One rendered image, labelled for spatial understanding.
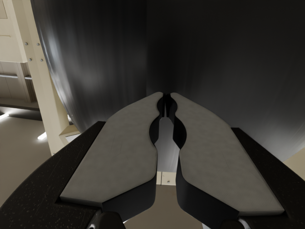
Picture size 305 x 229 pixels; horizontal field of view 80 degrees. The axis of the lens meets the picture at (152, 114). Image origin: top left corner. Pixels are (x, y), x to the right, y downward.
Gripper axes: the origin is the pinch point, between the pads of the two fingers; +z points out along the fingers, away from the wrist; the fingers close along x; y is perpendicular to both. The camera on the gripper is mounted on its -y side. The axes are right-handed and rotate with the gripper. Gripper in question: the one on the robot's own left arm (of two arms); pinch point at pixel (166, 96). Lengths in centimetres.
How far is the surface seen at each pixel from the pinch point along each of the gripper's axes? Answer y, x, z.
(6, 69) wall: 253, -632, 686
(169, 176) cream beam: 57, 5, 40
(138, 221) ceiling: 315, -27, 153
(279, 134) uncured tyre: 4.1, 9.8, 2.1
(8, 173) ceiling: 326, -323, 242
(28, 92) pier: 329, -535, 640
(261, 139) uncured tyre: 5.0, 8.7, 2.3
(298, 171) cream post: 25.2, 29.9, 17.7
